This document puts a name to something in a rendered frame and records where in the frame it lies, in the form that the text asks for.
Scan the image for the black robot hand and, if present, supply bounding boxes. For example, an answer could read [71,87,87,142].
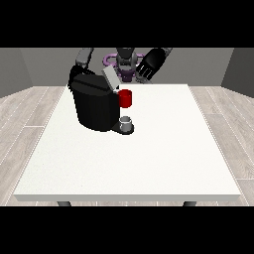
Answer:
[67,63,89,79]
[135,48,169,81]

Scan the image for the pale grey machine lid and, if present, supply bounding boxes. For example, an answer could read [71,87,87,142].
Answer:
[101,64,121,91]

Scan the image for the black coffee machine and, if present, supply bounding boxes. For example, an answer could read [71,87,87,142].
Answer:
[67,71,135,135]

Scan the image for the red pod holder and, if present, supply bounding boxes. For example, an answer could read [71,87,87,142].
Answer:
[117,88,133,109]

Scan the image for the small grey cup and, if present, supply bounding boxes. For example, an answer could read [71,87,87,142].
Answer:
[119,115,134,132]

